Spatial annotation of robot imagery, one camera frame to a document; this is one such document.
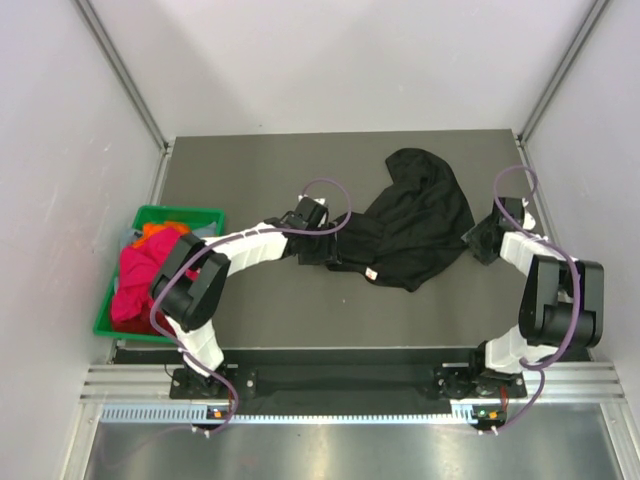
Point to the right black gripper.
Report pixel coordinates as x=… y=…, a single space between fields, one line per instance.
x=474 y=238

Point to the green plastic bin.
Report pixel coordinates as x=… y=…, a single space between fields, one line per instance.
x=194 y=218

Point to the orange t shirt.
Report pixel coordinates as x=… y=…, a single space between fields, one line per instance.
x=168 y=230

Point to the aluminium frame rail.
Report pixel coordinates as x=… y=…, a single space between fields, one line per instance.
x=566 y=382

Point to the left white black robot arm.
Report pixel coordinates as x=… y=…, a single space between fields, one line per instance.
x=189 y=284

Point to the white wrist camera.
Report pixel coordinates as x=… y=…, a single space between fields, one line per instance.
x=307 y=198
x=528 y=222

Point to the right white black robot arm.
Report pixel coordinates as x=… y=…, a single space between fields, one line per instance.
x=562 y=304

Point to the magenta t shirt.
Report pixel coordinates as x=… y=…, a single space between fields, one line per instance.
x=137 y=269

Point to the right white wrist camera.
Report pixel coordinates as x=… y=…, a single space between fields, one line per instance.
x=528 y=222

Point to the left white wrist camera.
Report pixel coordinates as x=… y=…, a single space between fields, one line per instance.
x=307 y=198

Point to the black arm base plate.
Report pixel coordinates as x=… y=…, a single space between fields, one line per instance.
x=435 y=373

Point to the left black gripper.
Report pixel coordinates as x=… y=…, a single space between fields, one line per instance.
x=326 y=253

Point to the grey slotted cable duct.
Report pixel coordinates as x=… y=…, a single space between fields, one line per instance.
x=202 y=414

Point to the black t shirt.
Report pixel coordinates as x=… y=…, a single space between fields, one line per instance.
x=413 y=230

